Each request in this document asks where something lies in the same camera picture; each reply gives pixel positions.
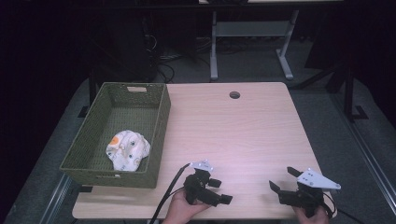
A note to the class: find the aluminium floor rail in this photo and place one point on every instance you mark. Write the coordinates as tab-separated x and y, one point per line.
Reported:
370	155
54	199

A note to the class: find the grey metal desk frame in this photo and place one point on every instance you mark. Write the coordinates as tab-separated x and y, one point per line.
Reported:
252	29

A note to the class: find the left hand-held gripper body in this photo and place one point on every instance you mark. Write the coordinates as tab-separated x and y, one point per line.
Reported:
199	186

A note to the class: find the black metal stand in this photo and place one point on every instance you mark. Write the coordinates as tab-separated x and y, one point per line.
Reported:
350	93

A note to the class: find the dark computer tower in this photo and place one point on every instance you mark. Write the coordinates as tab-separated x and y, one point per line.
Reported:
124	46

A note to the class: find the person's left hand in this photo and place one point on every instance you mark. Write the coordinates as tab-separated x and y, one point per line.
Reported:
180	210

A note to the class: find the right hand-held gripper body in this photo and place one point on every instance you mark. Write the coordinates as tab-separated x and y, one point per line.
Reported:
306	193

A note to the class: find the green woven basket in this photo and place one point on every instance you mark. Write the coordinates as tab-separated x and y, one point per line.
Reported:
93	149

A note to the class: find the white patterned cloth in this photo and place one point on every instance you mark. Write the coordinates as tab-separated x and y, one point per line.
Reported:
128	151

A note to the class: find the person's right hand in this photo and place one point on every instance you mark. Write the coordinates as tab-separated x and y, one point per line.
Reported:
314	217

